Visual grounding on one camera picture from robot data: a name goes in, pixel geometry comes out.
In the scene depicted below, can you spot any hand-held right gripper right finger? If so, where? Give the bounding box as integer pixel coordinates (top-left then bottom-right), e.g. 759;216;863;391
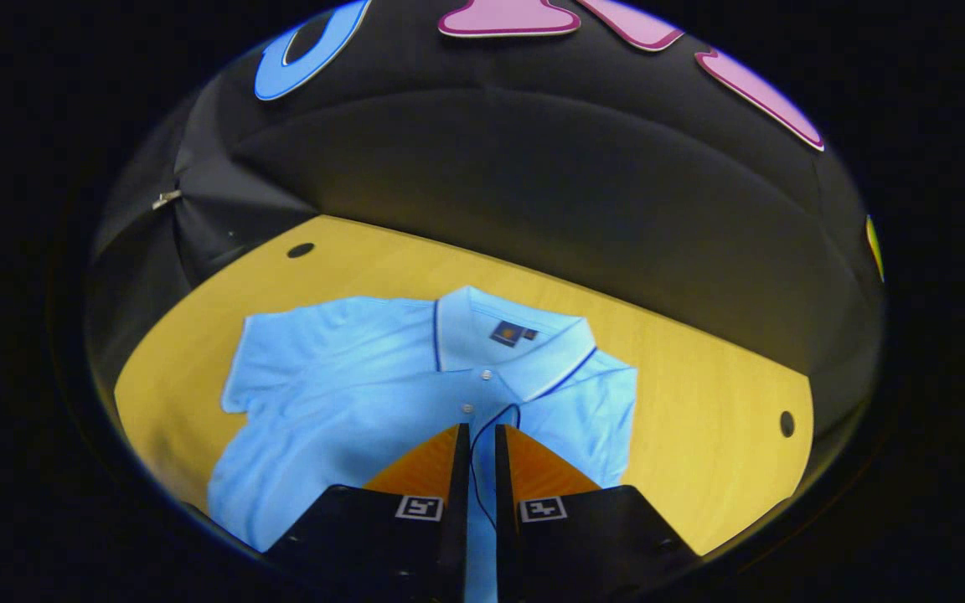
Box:
495;424;701;603

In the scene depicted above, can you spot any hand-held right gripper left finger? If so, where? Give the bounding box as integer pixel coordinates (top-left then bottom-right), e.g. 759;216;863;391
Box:
265;423;472;603

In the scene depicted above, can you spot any light blue T-shirt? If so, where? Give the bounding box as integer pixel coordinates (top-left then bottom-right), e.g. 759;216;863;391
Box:
208;286;638;603

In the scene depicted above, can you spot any black backdrop cloth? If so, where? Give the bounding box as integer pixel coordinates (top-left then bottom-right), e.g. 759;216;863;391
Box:
85;0;885;470

